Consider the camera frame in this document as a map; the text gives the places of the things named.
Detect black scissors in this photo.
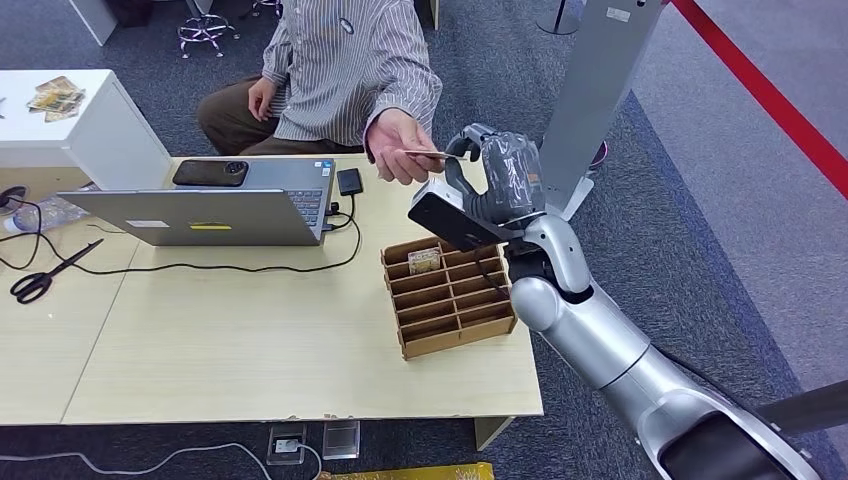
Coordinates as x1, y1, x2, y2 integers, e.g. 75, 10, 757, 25
9, 238, 106, 306

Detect white cabinet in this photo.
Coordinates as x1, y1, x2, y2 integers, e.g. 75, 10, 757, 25
0, 68, 174, 194

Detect grey standing panel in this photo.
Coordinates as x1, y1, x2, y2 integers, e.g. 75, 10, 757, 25
537, 0, 664, 224

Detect yellow floor tape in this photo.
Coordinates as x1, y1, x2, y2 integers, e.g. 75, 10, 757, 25
316, 462, 496, 480

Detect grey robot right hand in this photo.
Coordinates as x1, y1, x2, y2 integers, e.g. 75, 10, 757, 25
442, 123, 549, 231

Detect desk leg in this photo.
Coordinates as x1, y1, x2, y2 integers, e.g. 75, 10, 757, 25
472, 415, 517, 452

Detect small black usb device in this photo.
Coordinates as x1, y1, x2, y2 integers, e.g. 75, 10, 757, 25
336, 167, 366, 198

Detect floor power socket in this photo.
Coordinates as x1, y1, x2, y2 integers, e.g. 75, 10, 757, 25
266, 423, 309, 467

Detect person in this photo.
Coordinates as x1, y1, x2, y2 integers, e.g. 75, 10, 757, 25
196, 0, 446, 187

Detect thin black cable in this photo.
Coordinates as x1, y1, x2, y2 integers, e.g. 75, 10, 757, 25
0, 195, 45, 272

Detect round stanchion base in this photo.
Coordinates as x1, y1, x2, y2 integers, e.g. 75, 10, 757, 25
535, 0, 586, 36

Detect wooden slotted card organizer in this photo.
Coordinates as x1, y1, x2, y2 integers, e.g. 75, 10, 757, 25
380, 235, 519, 362

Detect white floor cable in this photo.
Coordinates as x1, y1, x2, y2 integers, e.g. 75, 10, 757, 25
0, 441, 325, 480

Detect black smartphone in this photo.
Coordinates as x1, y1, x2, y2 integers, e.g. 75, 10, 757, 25
171, 159, 250, 189

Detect round black object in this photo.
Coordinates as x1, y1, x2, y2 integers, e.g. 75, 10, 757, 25
0, 185, 28, 217

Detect person's left hand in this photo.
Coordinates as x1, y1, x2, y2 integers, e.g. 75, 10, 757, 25
365, 108, 445, 187

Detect person's right hand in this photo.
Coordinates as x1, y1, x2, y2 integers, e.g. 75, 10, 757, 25
247, 77, 279, 123

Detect brown patterned card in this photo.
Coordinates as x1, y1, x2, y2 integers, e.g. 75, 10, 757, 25
402, 149, 466, 163

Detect silver laptop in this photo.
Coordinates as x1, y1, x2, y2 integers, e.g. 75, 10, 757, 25
56, 157, 337, 248

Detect metal floor plate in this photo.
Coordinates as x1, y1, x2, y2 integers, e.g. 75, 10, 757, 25
321, 420, 362, 461

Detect pile of patterned cards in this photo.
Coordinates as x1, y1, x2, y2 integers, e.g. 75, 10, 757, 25
25, 75, 88, 125

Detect dark grey tube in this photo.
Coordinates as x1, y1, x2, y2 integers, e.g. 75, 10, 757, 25
753, 379, 848, 439

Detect black laptop cable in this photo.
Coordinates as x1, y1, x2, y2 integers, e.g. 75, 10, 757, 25
0, 193, 364, 275

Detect chrome chair base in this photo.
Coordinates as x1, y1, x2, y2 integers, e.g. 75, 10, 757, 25
176, 11, 242, 60

